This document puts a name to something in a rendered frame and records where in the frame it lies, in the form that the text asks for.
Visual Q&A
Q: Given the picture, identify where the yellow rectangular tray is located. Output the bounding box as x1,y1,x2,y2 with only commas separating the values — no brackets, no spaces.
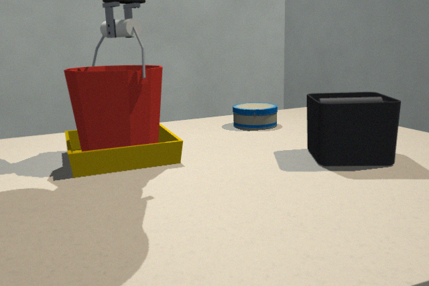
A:
65,124,183,178

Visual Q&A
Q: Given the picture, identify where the red bucket with metal handle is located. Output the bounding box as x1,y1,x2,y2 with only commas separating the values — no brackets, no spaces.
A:
64,19,162,151

